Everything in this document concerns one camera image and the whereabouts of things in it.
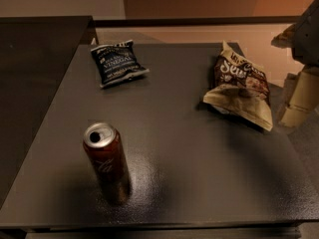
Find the brown chip bag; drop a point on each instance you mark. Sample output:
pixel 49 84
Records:
pixel 240 88

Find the blue chip bag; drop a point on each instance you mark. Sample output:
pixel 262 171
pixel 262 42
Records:
pixel 117 63

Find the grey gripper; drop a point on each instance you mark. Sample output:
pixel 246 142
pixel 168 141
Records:
pixel 307 37

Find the red soda can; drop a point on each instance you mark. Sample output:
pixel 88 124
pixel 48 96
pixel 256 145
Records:
pixel 103 146

